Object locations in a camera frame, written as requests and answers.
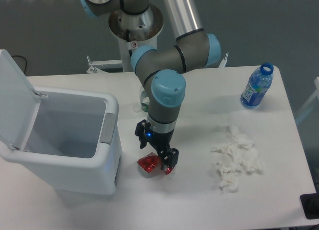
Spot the black device at edge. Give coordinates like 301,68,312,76
300,193,319,220

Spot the black floor cable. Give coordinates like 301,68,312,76
11,55,28,73

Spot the white trash bin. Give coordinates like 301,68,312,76
0,87,122,195

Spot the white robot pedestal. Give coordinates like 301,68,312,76
108,4,163,72

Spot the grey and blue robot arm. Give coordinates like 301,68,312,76
80,0,221,170

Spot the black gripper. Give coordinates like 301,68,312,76
135,119,179,171

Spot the white frame at right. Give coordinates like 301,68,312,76
295,77,319,126

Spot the crumpled white tissue pile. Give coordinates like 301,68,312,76
211,124,263,193

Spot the white bottle cap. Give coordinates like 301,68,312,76
133,106,141,113

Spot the blue plastic bottle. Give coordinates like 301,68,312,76
240,62,274,109

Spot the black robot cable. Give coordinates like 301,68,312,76
126,29,140,72

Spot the clear plastic bottle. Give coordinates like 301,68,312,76
140,86,150,113

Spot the white trash bin lid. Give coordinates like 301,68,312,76
0,49,48,150

